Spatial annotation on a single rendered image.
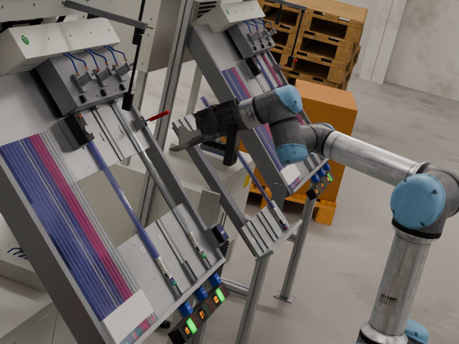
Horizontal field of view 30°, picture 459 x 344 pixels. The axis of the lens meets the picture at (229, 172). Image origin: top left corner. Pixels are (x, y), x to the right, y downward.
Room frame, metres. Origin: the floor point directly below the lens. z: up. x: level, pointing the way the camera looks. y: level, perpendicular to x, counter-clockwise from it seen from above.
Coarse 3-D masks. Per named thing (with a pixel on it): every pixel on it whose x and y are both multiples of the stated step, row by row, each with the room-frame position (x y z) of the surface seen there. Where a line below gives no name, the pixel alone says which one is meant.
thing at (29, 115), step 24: (24, 72) 1.97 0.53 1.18; (0, 96) 1.83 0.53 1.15; (24, 96) 1.91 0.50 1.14; (0, 120) 1.78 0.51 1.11; (24, 120) 1.85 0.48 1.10; (48, 120) 1.94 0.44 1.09; (96, 120) 2.13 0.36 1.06; (120, 120) 2.23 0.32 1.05; (0, 144) 1.72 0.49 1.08; (96, 144) 2.06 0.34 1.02; (120, 144) 2.16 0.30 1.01; (144, 144) 2.27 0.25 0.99; (72, 168) 1.90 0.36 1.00; (96, 168) 1.99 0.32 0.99
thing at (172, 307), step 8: (216, 264) 2.17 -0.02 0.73; (208, 272) 2.10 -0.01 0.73; (200, 280) 2.04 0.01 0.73; (192, 288) 1.98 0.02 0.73; (184, 296) 1.93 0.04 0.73; (176, 304) 1.88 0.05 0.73; (168, 312) 1.83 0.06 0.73; (160, 320) 1.78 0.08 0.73; (152, 328) 1.74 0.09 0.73; (144, 336) 1.69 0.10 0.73
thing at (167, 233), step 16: (160, 224) 2.08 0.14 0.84; (176, 224) 2.16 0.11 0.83; (192, 224) 2.23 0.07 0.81; (128, 240) 1.91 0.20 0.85; (160, 240) 2.04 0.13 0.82; (176, 240) 2.11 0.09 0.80; (128, 256) 1.87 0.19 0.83; (144, 256) 1.93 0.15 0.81; (176, 256) 2.06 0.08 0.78; (192, 256) 2.13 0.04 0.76; (208, 256) 2.20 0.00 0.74; (144, 272) 1.89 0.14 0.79; (160, 272) 1.94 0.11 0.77; (176, 272) 2.01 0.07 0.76; (192, 272) 2.07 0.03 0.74; (144, 288) 1.84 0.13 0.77; (160, 288) 1.90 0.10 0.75; (176, 288) 1.96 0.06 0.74; (160, 304) 1.86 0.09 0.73
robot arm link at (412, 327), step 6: (408, 324) 1.98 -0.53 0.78; (414, 324) 2.00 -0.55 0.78; (420, 324) 2.01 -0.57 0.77; (408, 330) 1.94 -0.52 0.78; (414, 330) 1.95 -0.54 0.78; (420, 330) 1.96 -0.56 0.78; (426, 330) 1.98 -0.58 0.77; (408, 336) 1.93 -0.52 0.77; (414, 336) 1.93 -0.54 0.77; (420, 336) 1.94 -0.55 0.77; (426, 336) 1.95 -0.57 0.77; (408, 342) 1.92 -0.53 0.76; (414, 342) 1.93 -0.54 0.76; (420, 342) 1.94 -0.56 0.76; (426, 342) 1.96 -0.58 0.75
